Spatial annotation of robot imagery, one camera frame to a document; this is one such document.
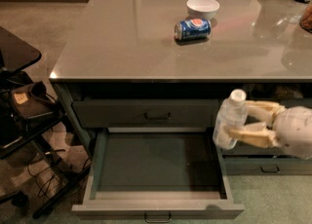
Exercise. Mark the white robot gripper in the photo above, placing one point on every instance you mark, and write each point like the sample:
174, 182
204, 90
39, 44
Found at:
296, 130

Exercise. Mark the clear plastic water bottle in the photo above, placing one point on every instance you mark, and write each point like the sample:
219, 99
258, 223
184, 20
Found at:
231, 114

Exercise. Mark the grey right bottom drawer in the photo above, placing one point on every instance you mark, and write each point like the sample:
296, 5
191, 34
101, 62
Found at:
268, 166

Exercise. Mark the open grey middle drawer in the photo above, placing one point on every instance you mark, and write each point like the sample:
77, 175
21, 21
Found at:
157, 177

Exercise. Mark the closed grey top drawer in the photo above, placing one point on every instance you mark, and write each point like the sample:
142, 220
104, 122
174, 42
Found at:
158, 113

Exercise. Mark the brown object at right edge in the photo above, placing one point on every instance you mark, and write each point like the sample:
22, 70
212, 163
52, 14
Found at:
306, 19

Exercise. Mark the blue soda can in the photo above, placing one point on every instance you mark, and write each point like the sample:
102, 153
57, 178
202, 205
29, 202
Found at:
192, 29

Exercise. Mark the white ceramic bowl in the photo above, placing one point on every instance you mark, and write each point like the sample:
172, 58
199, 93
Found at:
202, 9

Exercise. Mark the brown bag with tag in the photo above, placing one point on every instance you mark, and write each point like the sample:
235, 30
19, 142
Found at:
31, 102

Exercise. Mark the black side table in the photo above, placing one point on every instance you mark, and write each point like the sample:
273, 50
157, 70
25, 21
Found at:
16, 132

